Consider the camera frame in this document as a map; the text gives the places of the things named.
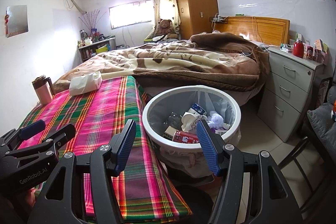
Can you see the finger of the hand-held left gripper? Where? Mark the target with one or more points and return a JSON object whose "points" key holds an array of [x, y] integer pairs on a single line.
{"points": [[63, 134], [31, 128]]}

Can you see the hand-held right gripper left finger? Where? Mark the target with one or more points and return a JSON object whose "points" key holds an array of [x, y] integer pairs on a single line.
{"points": [[126, 148]]}

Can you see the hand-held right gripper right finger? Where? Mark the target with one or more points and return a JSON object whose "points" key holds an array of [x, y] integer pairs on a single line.
{"points": [[207, 145]]}

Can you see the small purple box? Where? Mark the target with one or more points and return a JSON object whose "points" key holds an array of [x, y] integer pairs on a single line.
{"points": [[219, 131]]}

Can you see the red drink can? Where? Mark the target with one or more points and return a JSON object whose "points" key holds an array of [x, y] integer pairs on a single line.
{"points": [[185, 138], [310, 53]]}

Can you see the white paper cup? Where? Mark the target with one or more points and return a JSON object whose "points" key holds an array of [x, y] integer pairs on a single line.
{"points": [[190, 120]]}

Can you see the white round trash bin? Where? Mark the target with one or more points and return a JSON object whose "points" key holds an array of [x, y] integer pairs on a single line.
{"points": [[157, 138]]}

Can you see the clear plastic bottle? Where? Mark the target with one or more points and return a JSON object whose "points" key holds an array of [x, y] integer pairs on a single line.
{"points": [[174, 119]]}

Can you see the pink thermos mug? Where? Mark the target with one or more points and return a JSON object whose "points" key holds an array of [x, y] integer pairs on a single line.
{"points": [[43, 92]]}

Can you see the pink green plaid cloth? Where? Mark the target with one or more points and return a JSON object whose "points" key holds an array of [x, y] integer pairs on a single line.
{"points": [[105, 113]]}

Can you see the clear plastic bin liner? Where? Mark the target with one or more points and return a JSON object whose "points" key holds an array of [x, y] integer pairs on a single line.
{"points": [[162, 108]]}

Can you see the white soft tissue pack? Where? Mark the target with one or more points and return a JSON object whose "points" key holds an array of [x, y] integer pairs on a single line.
{"points": [[85, 83]]}

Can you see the brown bed mattress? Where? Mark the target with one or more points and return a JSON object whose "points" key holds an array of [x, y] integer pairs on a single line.
{"points": [[249, 95]]}

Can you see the cluttered side table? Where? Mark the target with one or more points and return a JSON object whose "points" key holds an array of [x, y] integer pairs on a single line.
{"points": [[90, 52]]}

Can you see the brown patterned blanket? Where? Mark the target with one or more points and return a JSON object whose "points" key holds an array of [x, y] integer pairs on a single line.
{"points": [[170, 61]]}

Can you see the grey drawer cabinet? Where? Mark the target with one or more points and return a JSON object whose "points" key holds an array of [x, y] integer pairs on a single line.
{"points": [[286, 87]]}

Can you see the black metal chair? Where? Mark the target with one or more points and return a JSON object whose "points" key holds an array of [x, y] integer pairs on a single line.
{"points": [[305, 132]]}

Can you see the grey metal bin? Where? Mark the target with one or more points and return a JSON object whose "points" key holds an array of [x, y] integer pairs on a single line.
{"points": [[112, 44]]}

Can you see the flat green box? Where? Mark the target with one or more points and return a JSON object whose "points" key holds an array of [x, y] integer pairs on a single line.
{"points": [[148, 39]]}

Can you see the red hanging ornament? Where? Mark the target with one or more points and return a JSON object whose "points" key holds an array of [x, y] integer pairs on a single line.
{"points": [[6, 20]]}

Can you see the grey cushion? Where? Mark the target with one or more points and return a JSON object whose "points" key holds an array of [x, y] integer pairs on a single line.
{"points": [[323, 121]]}

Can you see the dried branches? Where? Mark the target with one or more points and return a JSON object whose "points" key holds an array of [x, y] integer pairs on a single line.
{"points": [[93, 19]]}

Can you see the green and white box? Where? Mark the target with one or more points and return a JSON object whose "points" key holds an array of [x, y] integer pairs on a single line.
{"points": [[285, 49]]}

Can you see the brown teddy bear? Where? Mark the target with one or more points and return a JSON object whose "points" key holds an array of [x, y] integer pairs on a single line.
{"points": [[165, 28]]}

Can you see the wooden headboard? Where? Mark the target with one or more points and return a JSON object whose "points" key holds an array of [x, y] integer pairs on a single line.
{"points": [[265, 29]]}

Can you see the red jar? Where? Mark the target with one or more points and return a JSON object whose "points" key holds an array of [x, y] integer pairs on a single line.
{"points": [[298, 49]]}

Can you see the wrapped air conditioner pipe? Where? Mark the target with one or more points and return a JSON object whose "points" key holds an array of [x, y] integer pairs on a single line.
{"points": [[74, 2]]}

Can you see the window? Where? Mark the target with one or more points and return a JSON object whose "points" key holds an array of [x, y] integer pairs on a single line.
{"points": [[130, 14]]}

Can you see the white box with green stripe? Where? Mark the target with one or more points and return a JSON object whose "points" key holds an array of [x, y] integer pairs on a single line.
{"points": [[299, 37]]}

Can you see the pink box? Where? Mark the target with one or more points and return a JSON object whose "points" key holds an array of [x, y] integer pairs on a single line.
{"points": [[320, 47]]}

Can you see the silver wall panel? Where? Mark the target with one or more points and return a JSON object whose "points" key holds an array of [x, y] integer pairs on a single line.
{"points": [[17, 20]]}

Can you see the black wall shelf with chargers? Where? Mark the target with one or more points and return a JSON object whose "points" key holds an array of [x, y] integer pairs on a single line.
{"points": [[218, 19]]}

